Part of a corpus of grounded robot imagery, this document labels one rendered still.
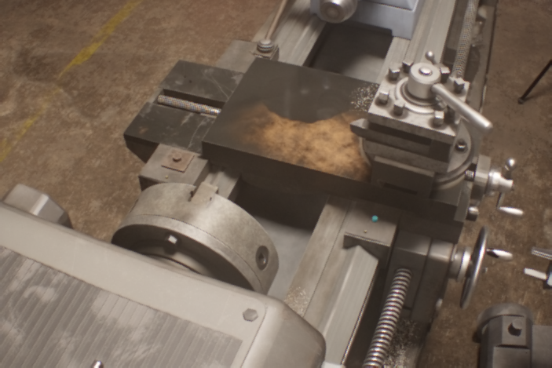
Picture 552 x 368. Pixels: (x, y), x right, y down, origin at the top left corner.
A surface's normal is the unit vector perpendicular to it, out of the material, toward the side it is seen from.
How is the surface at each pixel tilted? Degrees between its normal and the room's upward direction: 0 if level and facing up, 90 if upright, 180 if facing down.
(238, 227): 36
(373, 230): 0
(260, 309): 0
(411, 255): 90
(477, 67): 0
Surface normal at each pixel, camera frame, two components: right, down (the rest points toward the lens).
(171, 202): -0.20, -0.74
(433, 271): -0.35, 0.67
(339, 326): 0.54, -0.43
